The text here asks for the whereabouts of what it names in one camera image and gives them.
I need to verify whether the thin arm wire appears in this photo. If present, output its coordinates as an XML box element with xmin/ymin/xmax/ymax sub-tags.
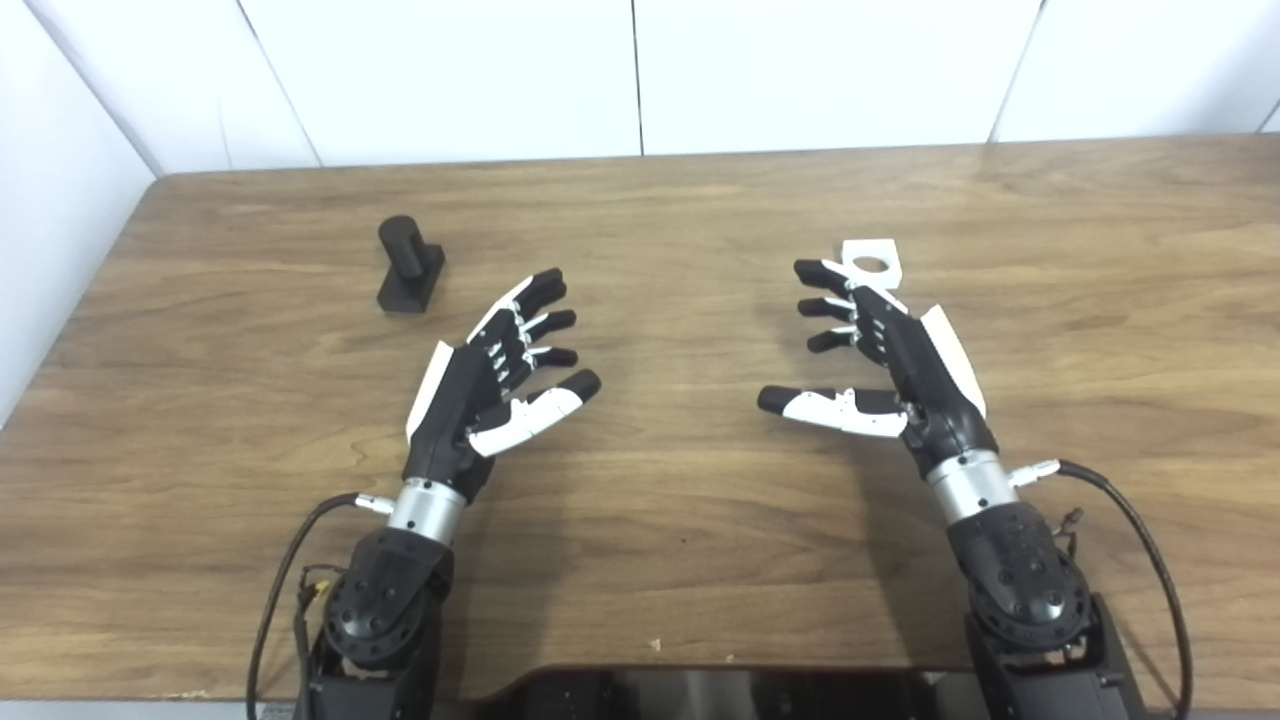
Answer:
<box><xmin>296</xmin><ymin>563</ymin><xmax>346</xmax><ymax>651</ymax></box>
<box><xmin>1045</xmin><ymin>508</ymin><xmax>1086</xmax><ymax>561</ymax></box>

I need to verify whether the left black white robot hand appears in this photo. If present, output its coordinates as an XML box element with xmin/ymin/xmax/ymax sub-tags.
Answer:
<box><xmin>403</xmin><ymin>267</ymin><xmax>603</xmax><ymax>501</ymax></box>

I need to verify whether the black peg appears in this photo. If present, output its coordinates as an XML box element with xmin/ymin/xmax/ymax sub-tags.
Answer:
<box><xmin>376</xmin><ymin>215</ymin><xmax>447</xmax><ymax>315</ymax></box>

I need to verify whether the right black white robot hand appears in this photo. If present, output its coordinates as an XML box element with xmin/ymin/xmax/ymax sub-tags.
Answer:
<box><xmin>756</xmin><ymin>258</ymin><xmax>1001</xmax><ymax>479</ymax></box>

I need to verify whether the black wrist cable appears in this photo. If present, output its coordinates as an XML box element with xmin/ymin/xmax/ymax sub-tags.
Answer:
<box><xmin>1008</xmin><ymin>458</ymin><xmax>1196</xmax><ymax>720</ymax></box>
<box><xmin>246</xmin><ymin>491</ymin><xmax>396</xmax><ymax>720</ymax></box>

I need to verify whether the thin right arm wire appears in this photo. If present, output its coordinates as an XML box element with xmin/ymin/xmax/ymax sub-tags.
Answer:
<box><xmin>1045</xmin><ymin>508</ymin><xmax>1086</xmax><ymax>561</ymax></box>

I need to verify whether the thin left arm wire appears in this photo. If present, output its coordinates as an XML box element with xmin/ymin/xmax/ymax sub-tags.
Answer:
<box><xmin>296</xmin><ymin>563</ymin><xmax>346</xmax><ymax>651</ymax></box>

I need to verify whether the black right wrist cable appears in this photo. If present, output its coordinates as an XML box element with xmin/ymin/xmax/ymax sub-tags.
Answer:
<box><xmin>1008</xmin><ymin>458</ymin><xmax>1196</xmax><ymax>720</ymax></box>

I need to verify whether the black robot torso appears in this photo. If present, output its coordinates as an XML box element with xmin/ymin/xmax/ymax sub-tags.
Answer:
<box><xmin>470</xmin><ymin>665</ymin><xmax>966</xmax><ymax>720</ymax></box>

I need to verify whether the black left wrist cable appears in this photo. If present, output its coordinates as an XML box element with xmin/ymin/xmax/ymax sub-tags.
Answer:
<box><xmin>246</xmin><ymin>491</ymin><xmax>396</xmax><ymax>720</ymax></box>

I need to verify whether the white square piece with hole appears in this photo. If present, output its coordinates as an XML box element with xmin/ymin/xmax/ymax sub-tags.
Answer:
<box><xmin>840</xmin><ymin>239</ymin><xmax>904</xmax><ymax>293</ymax></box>

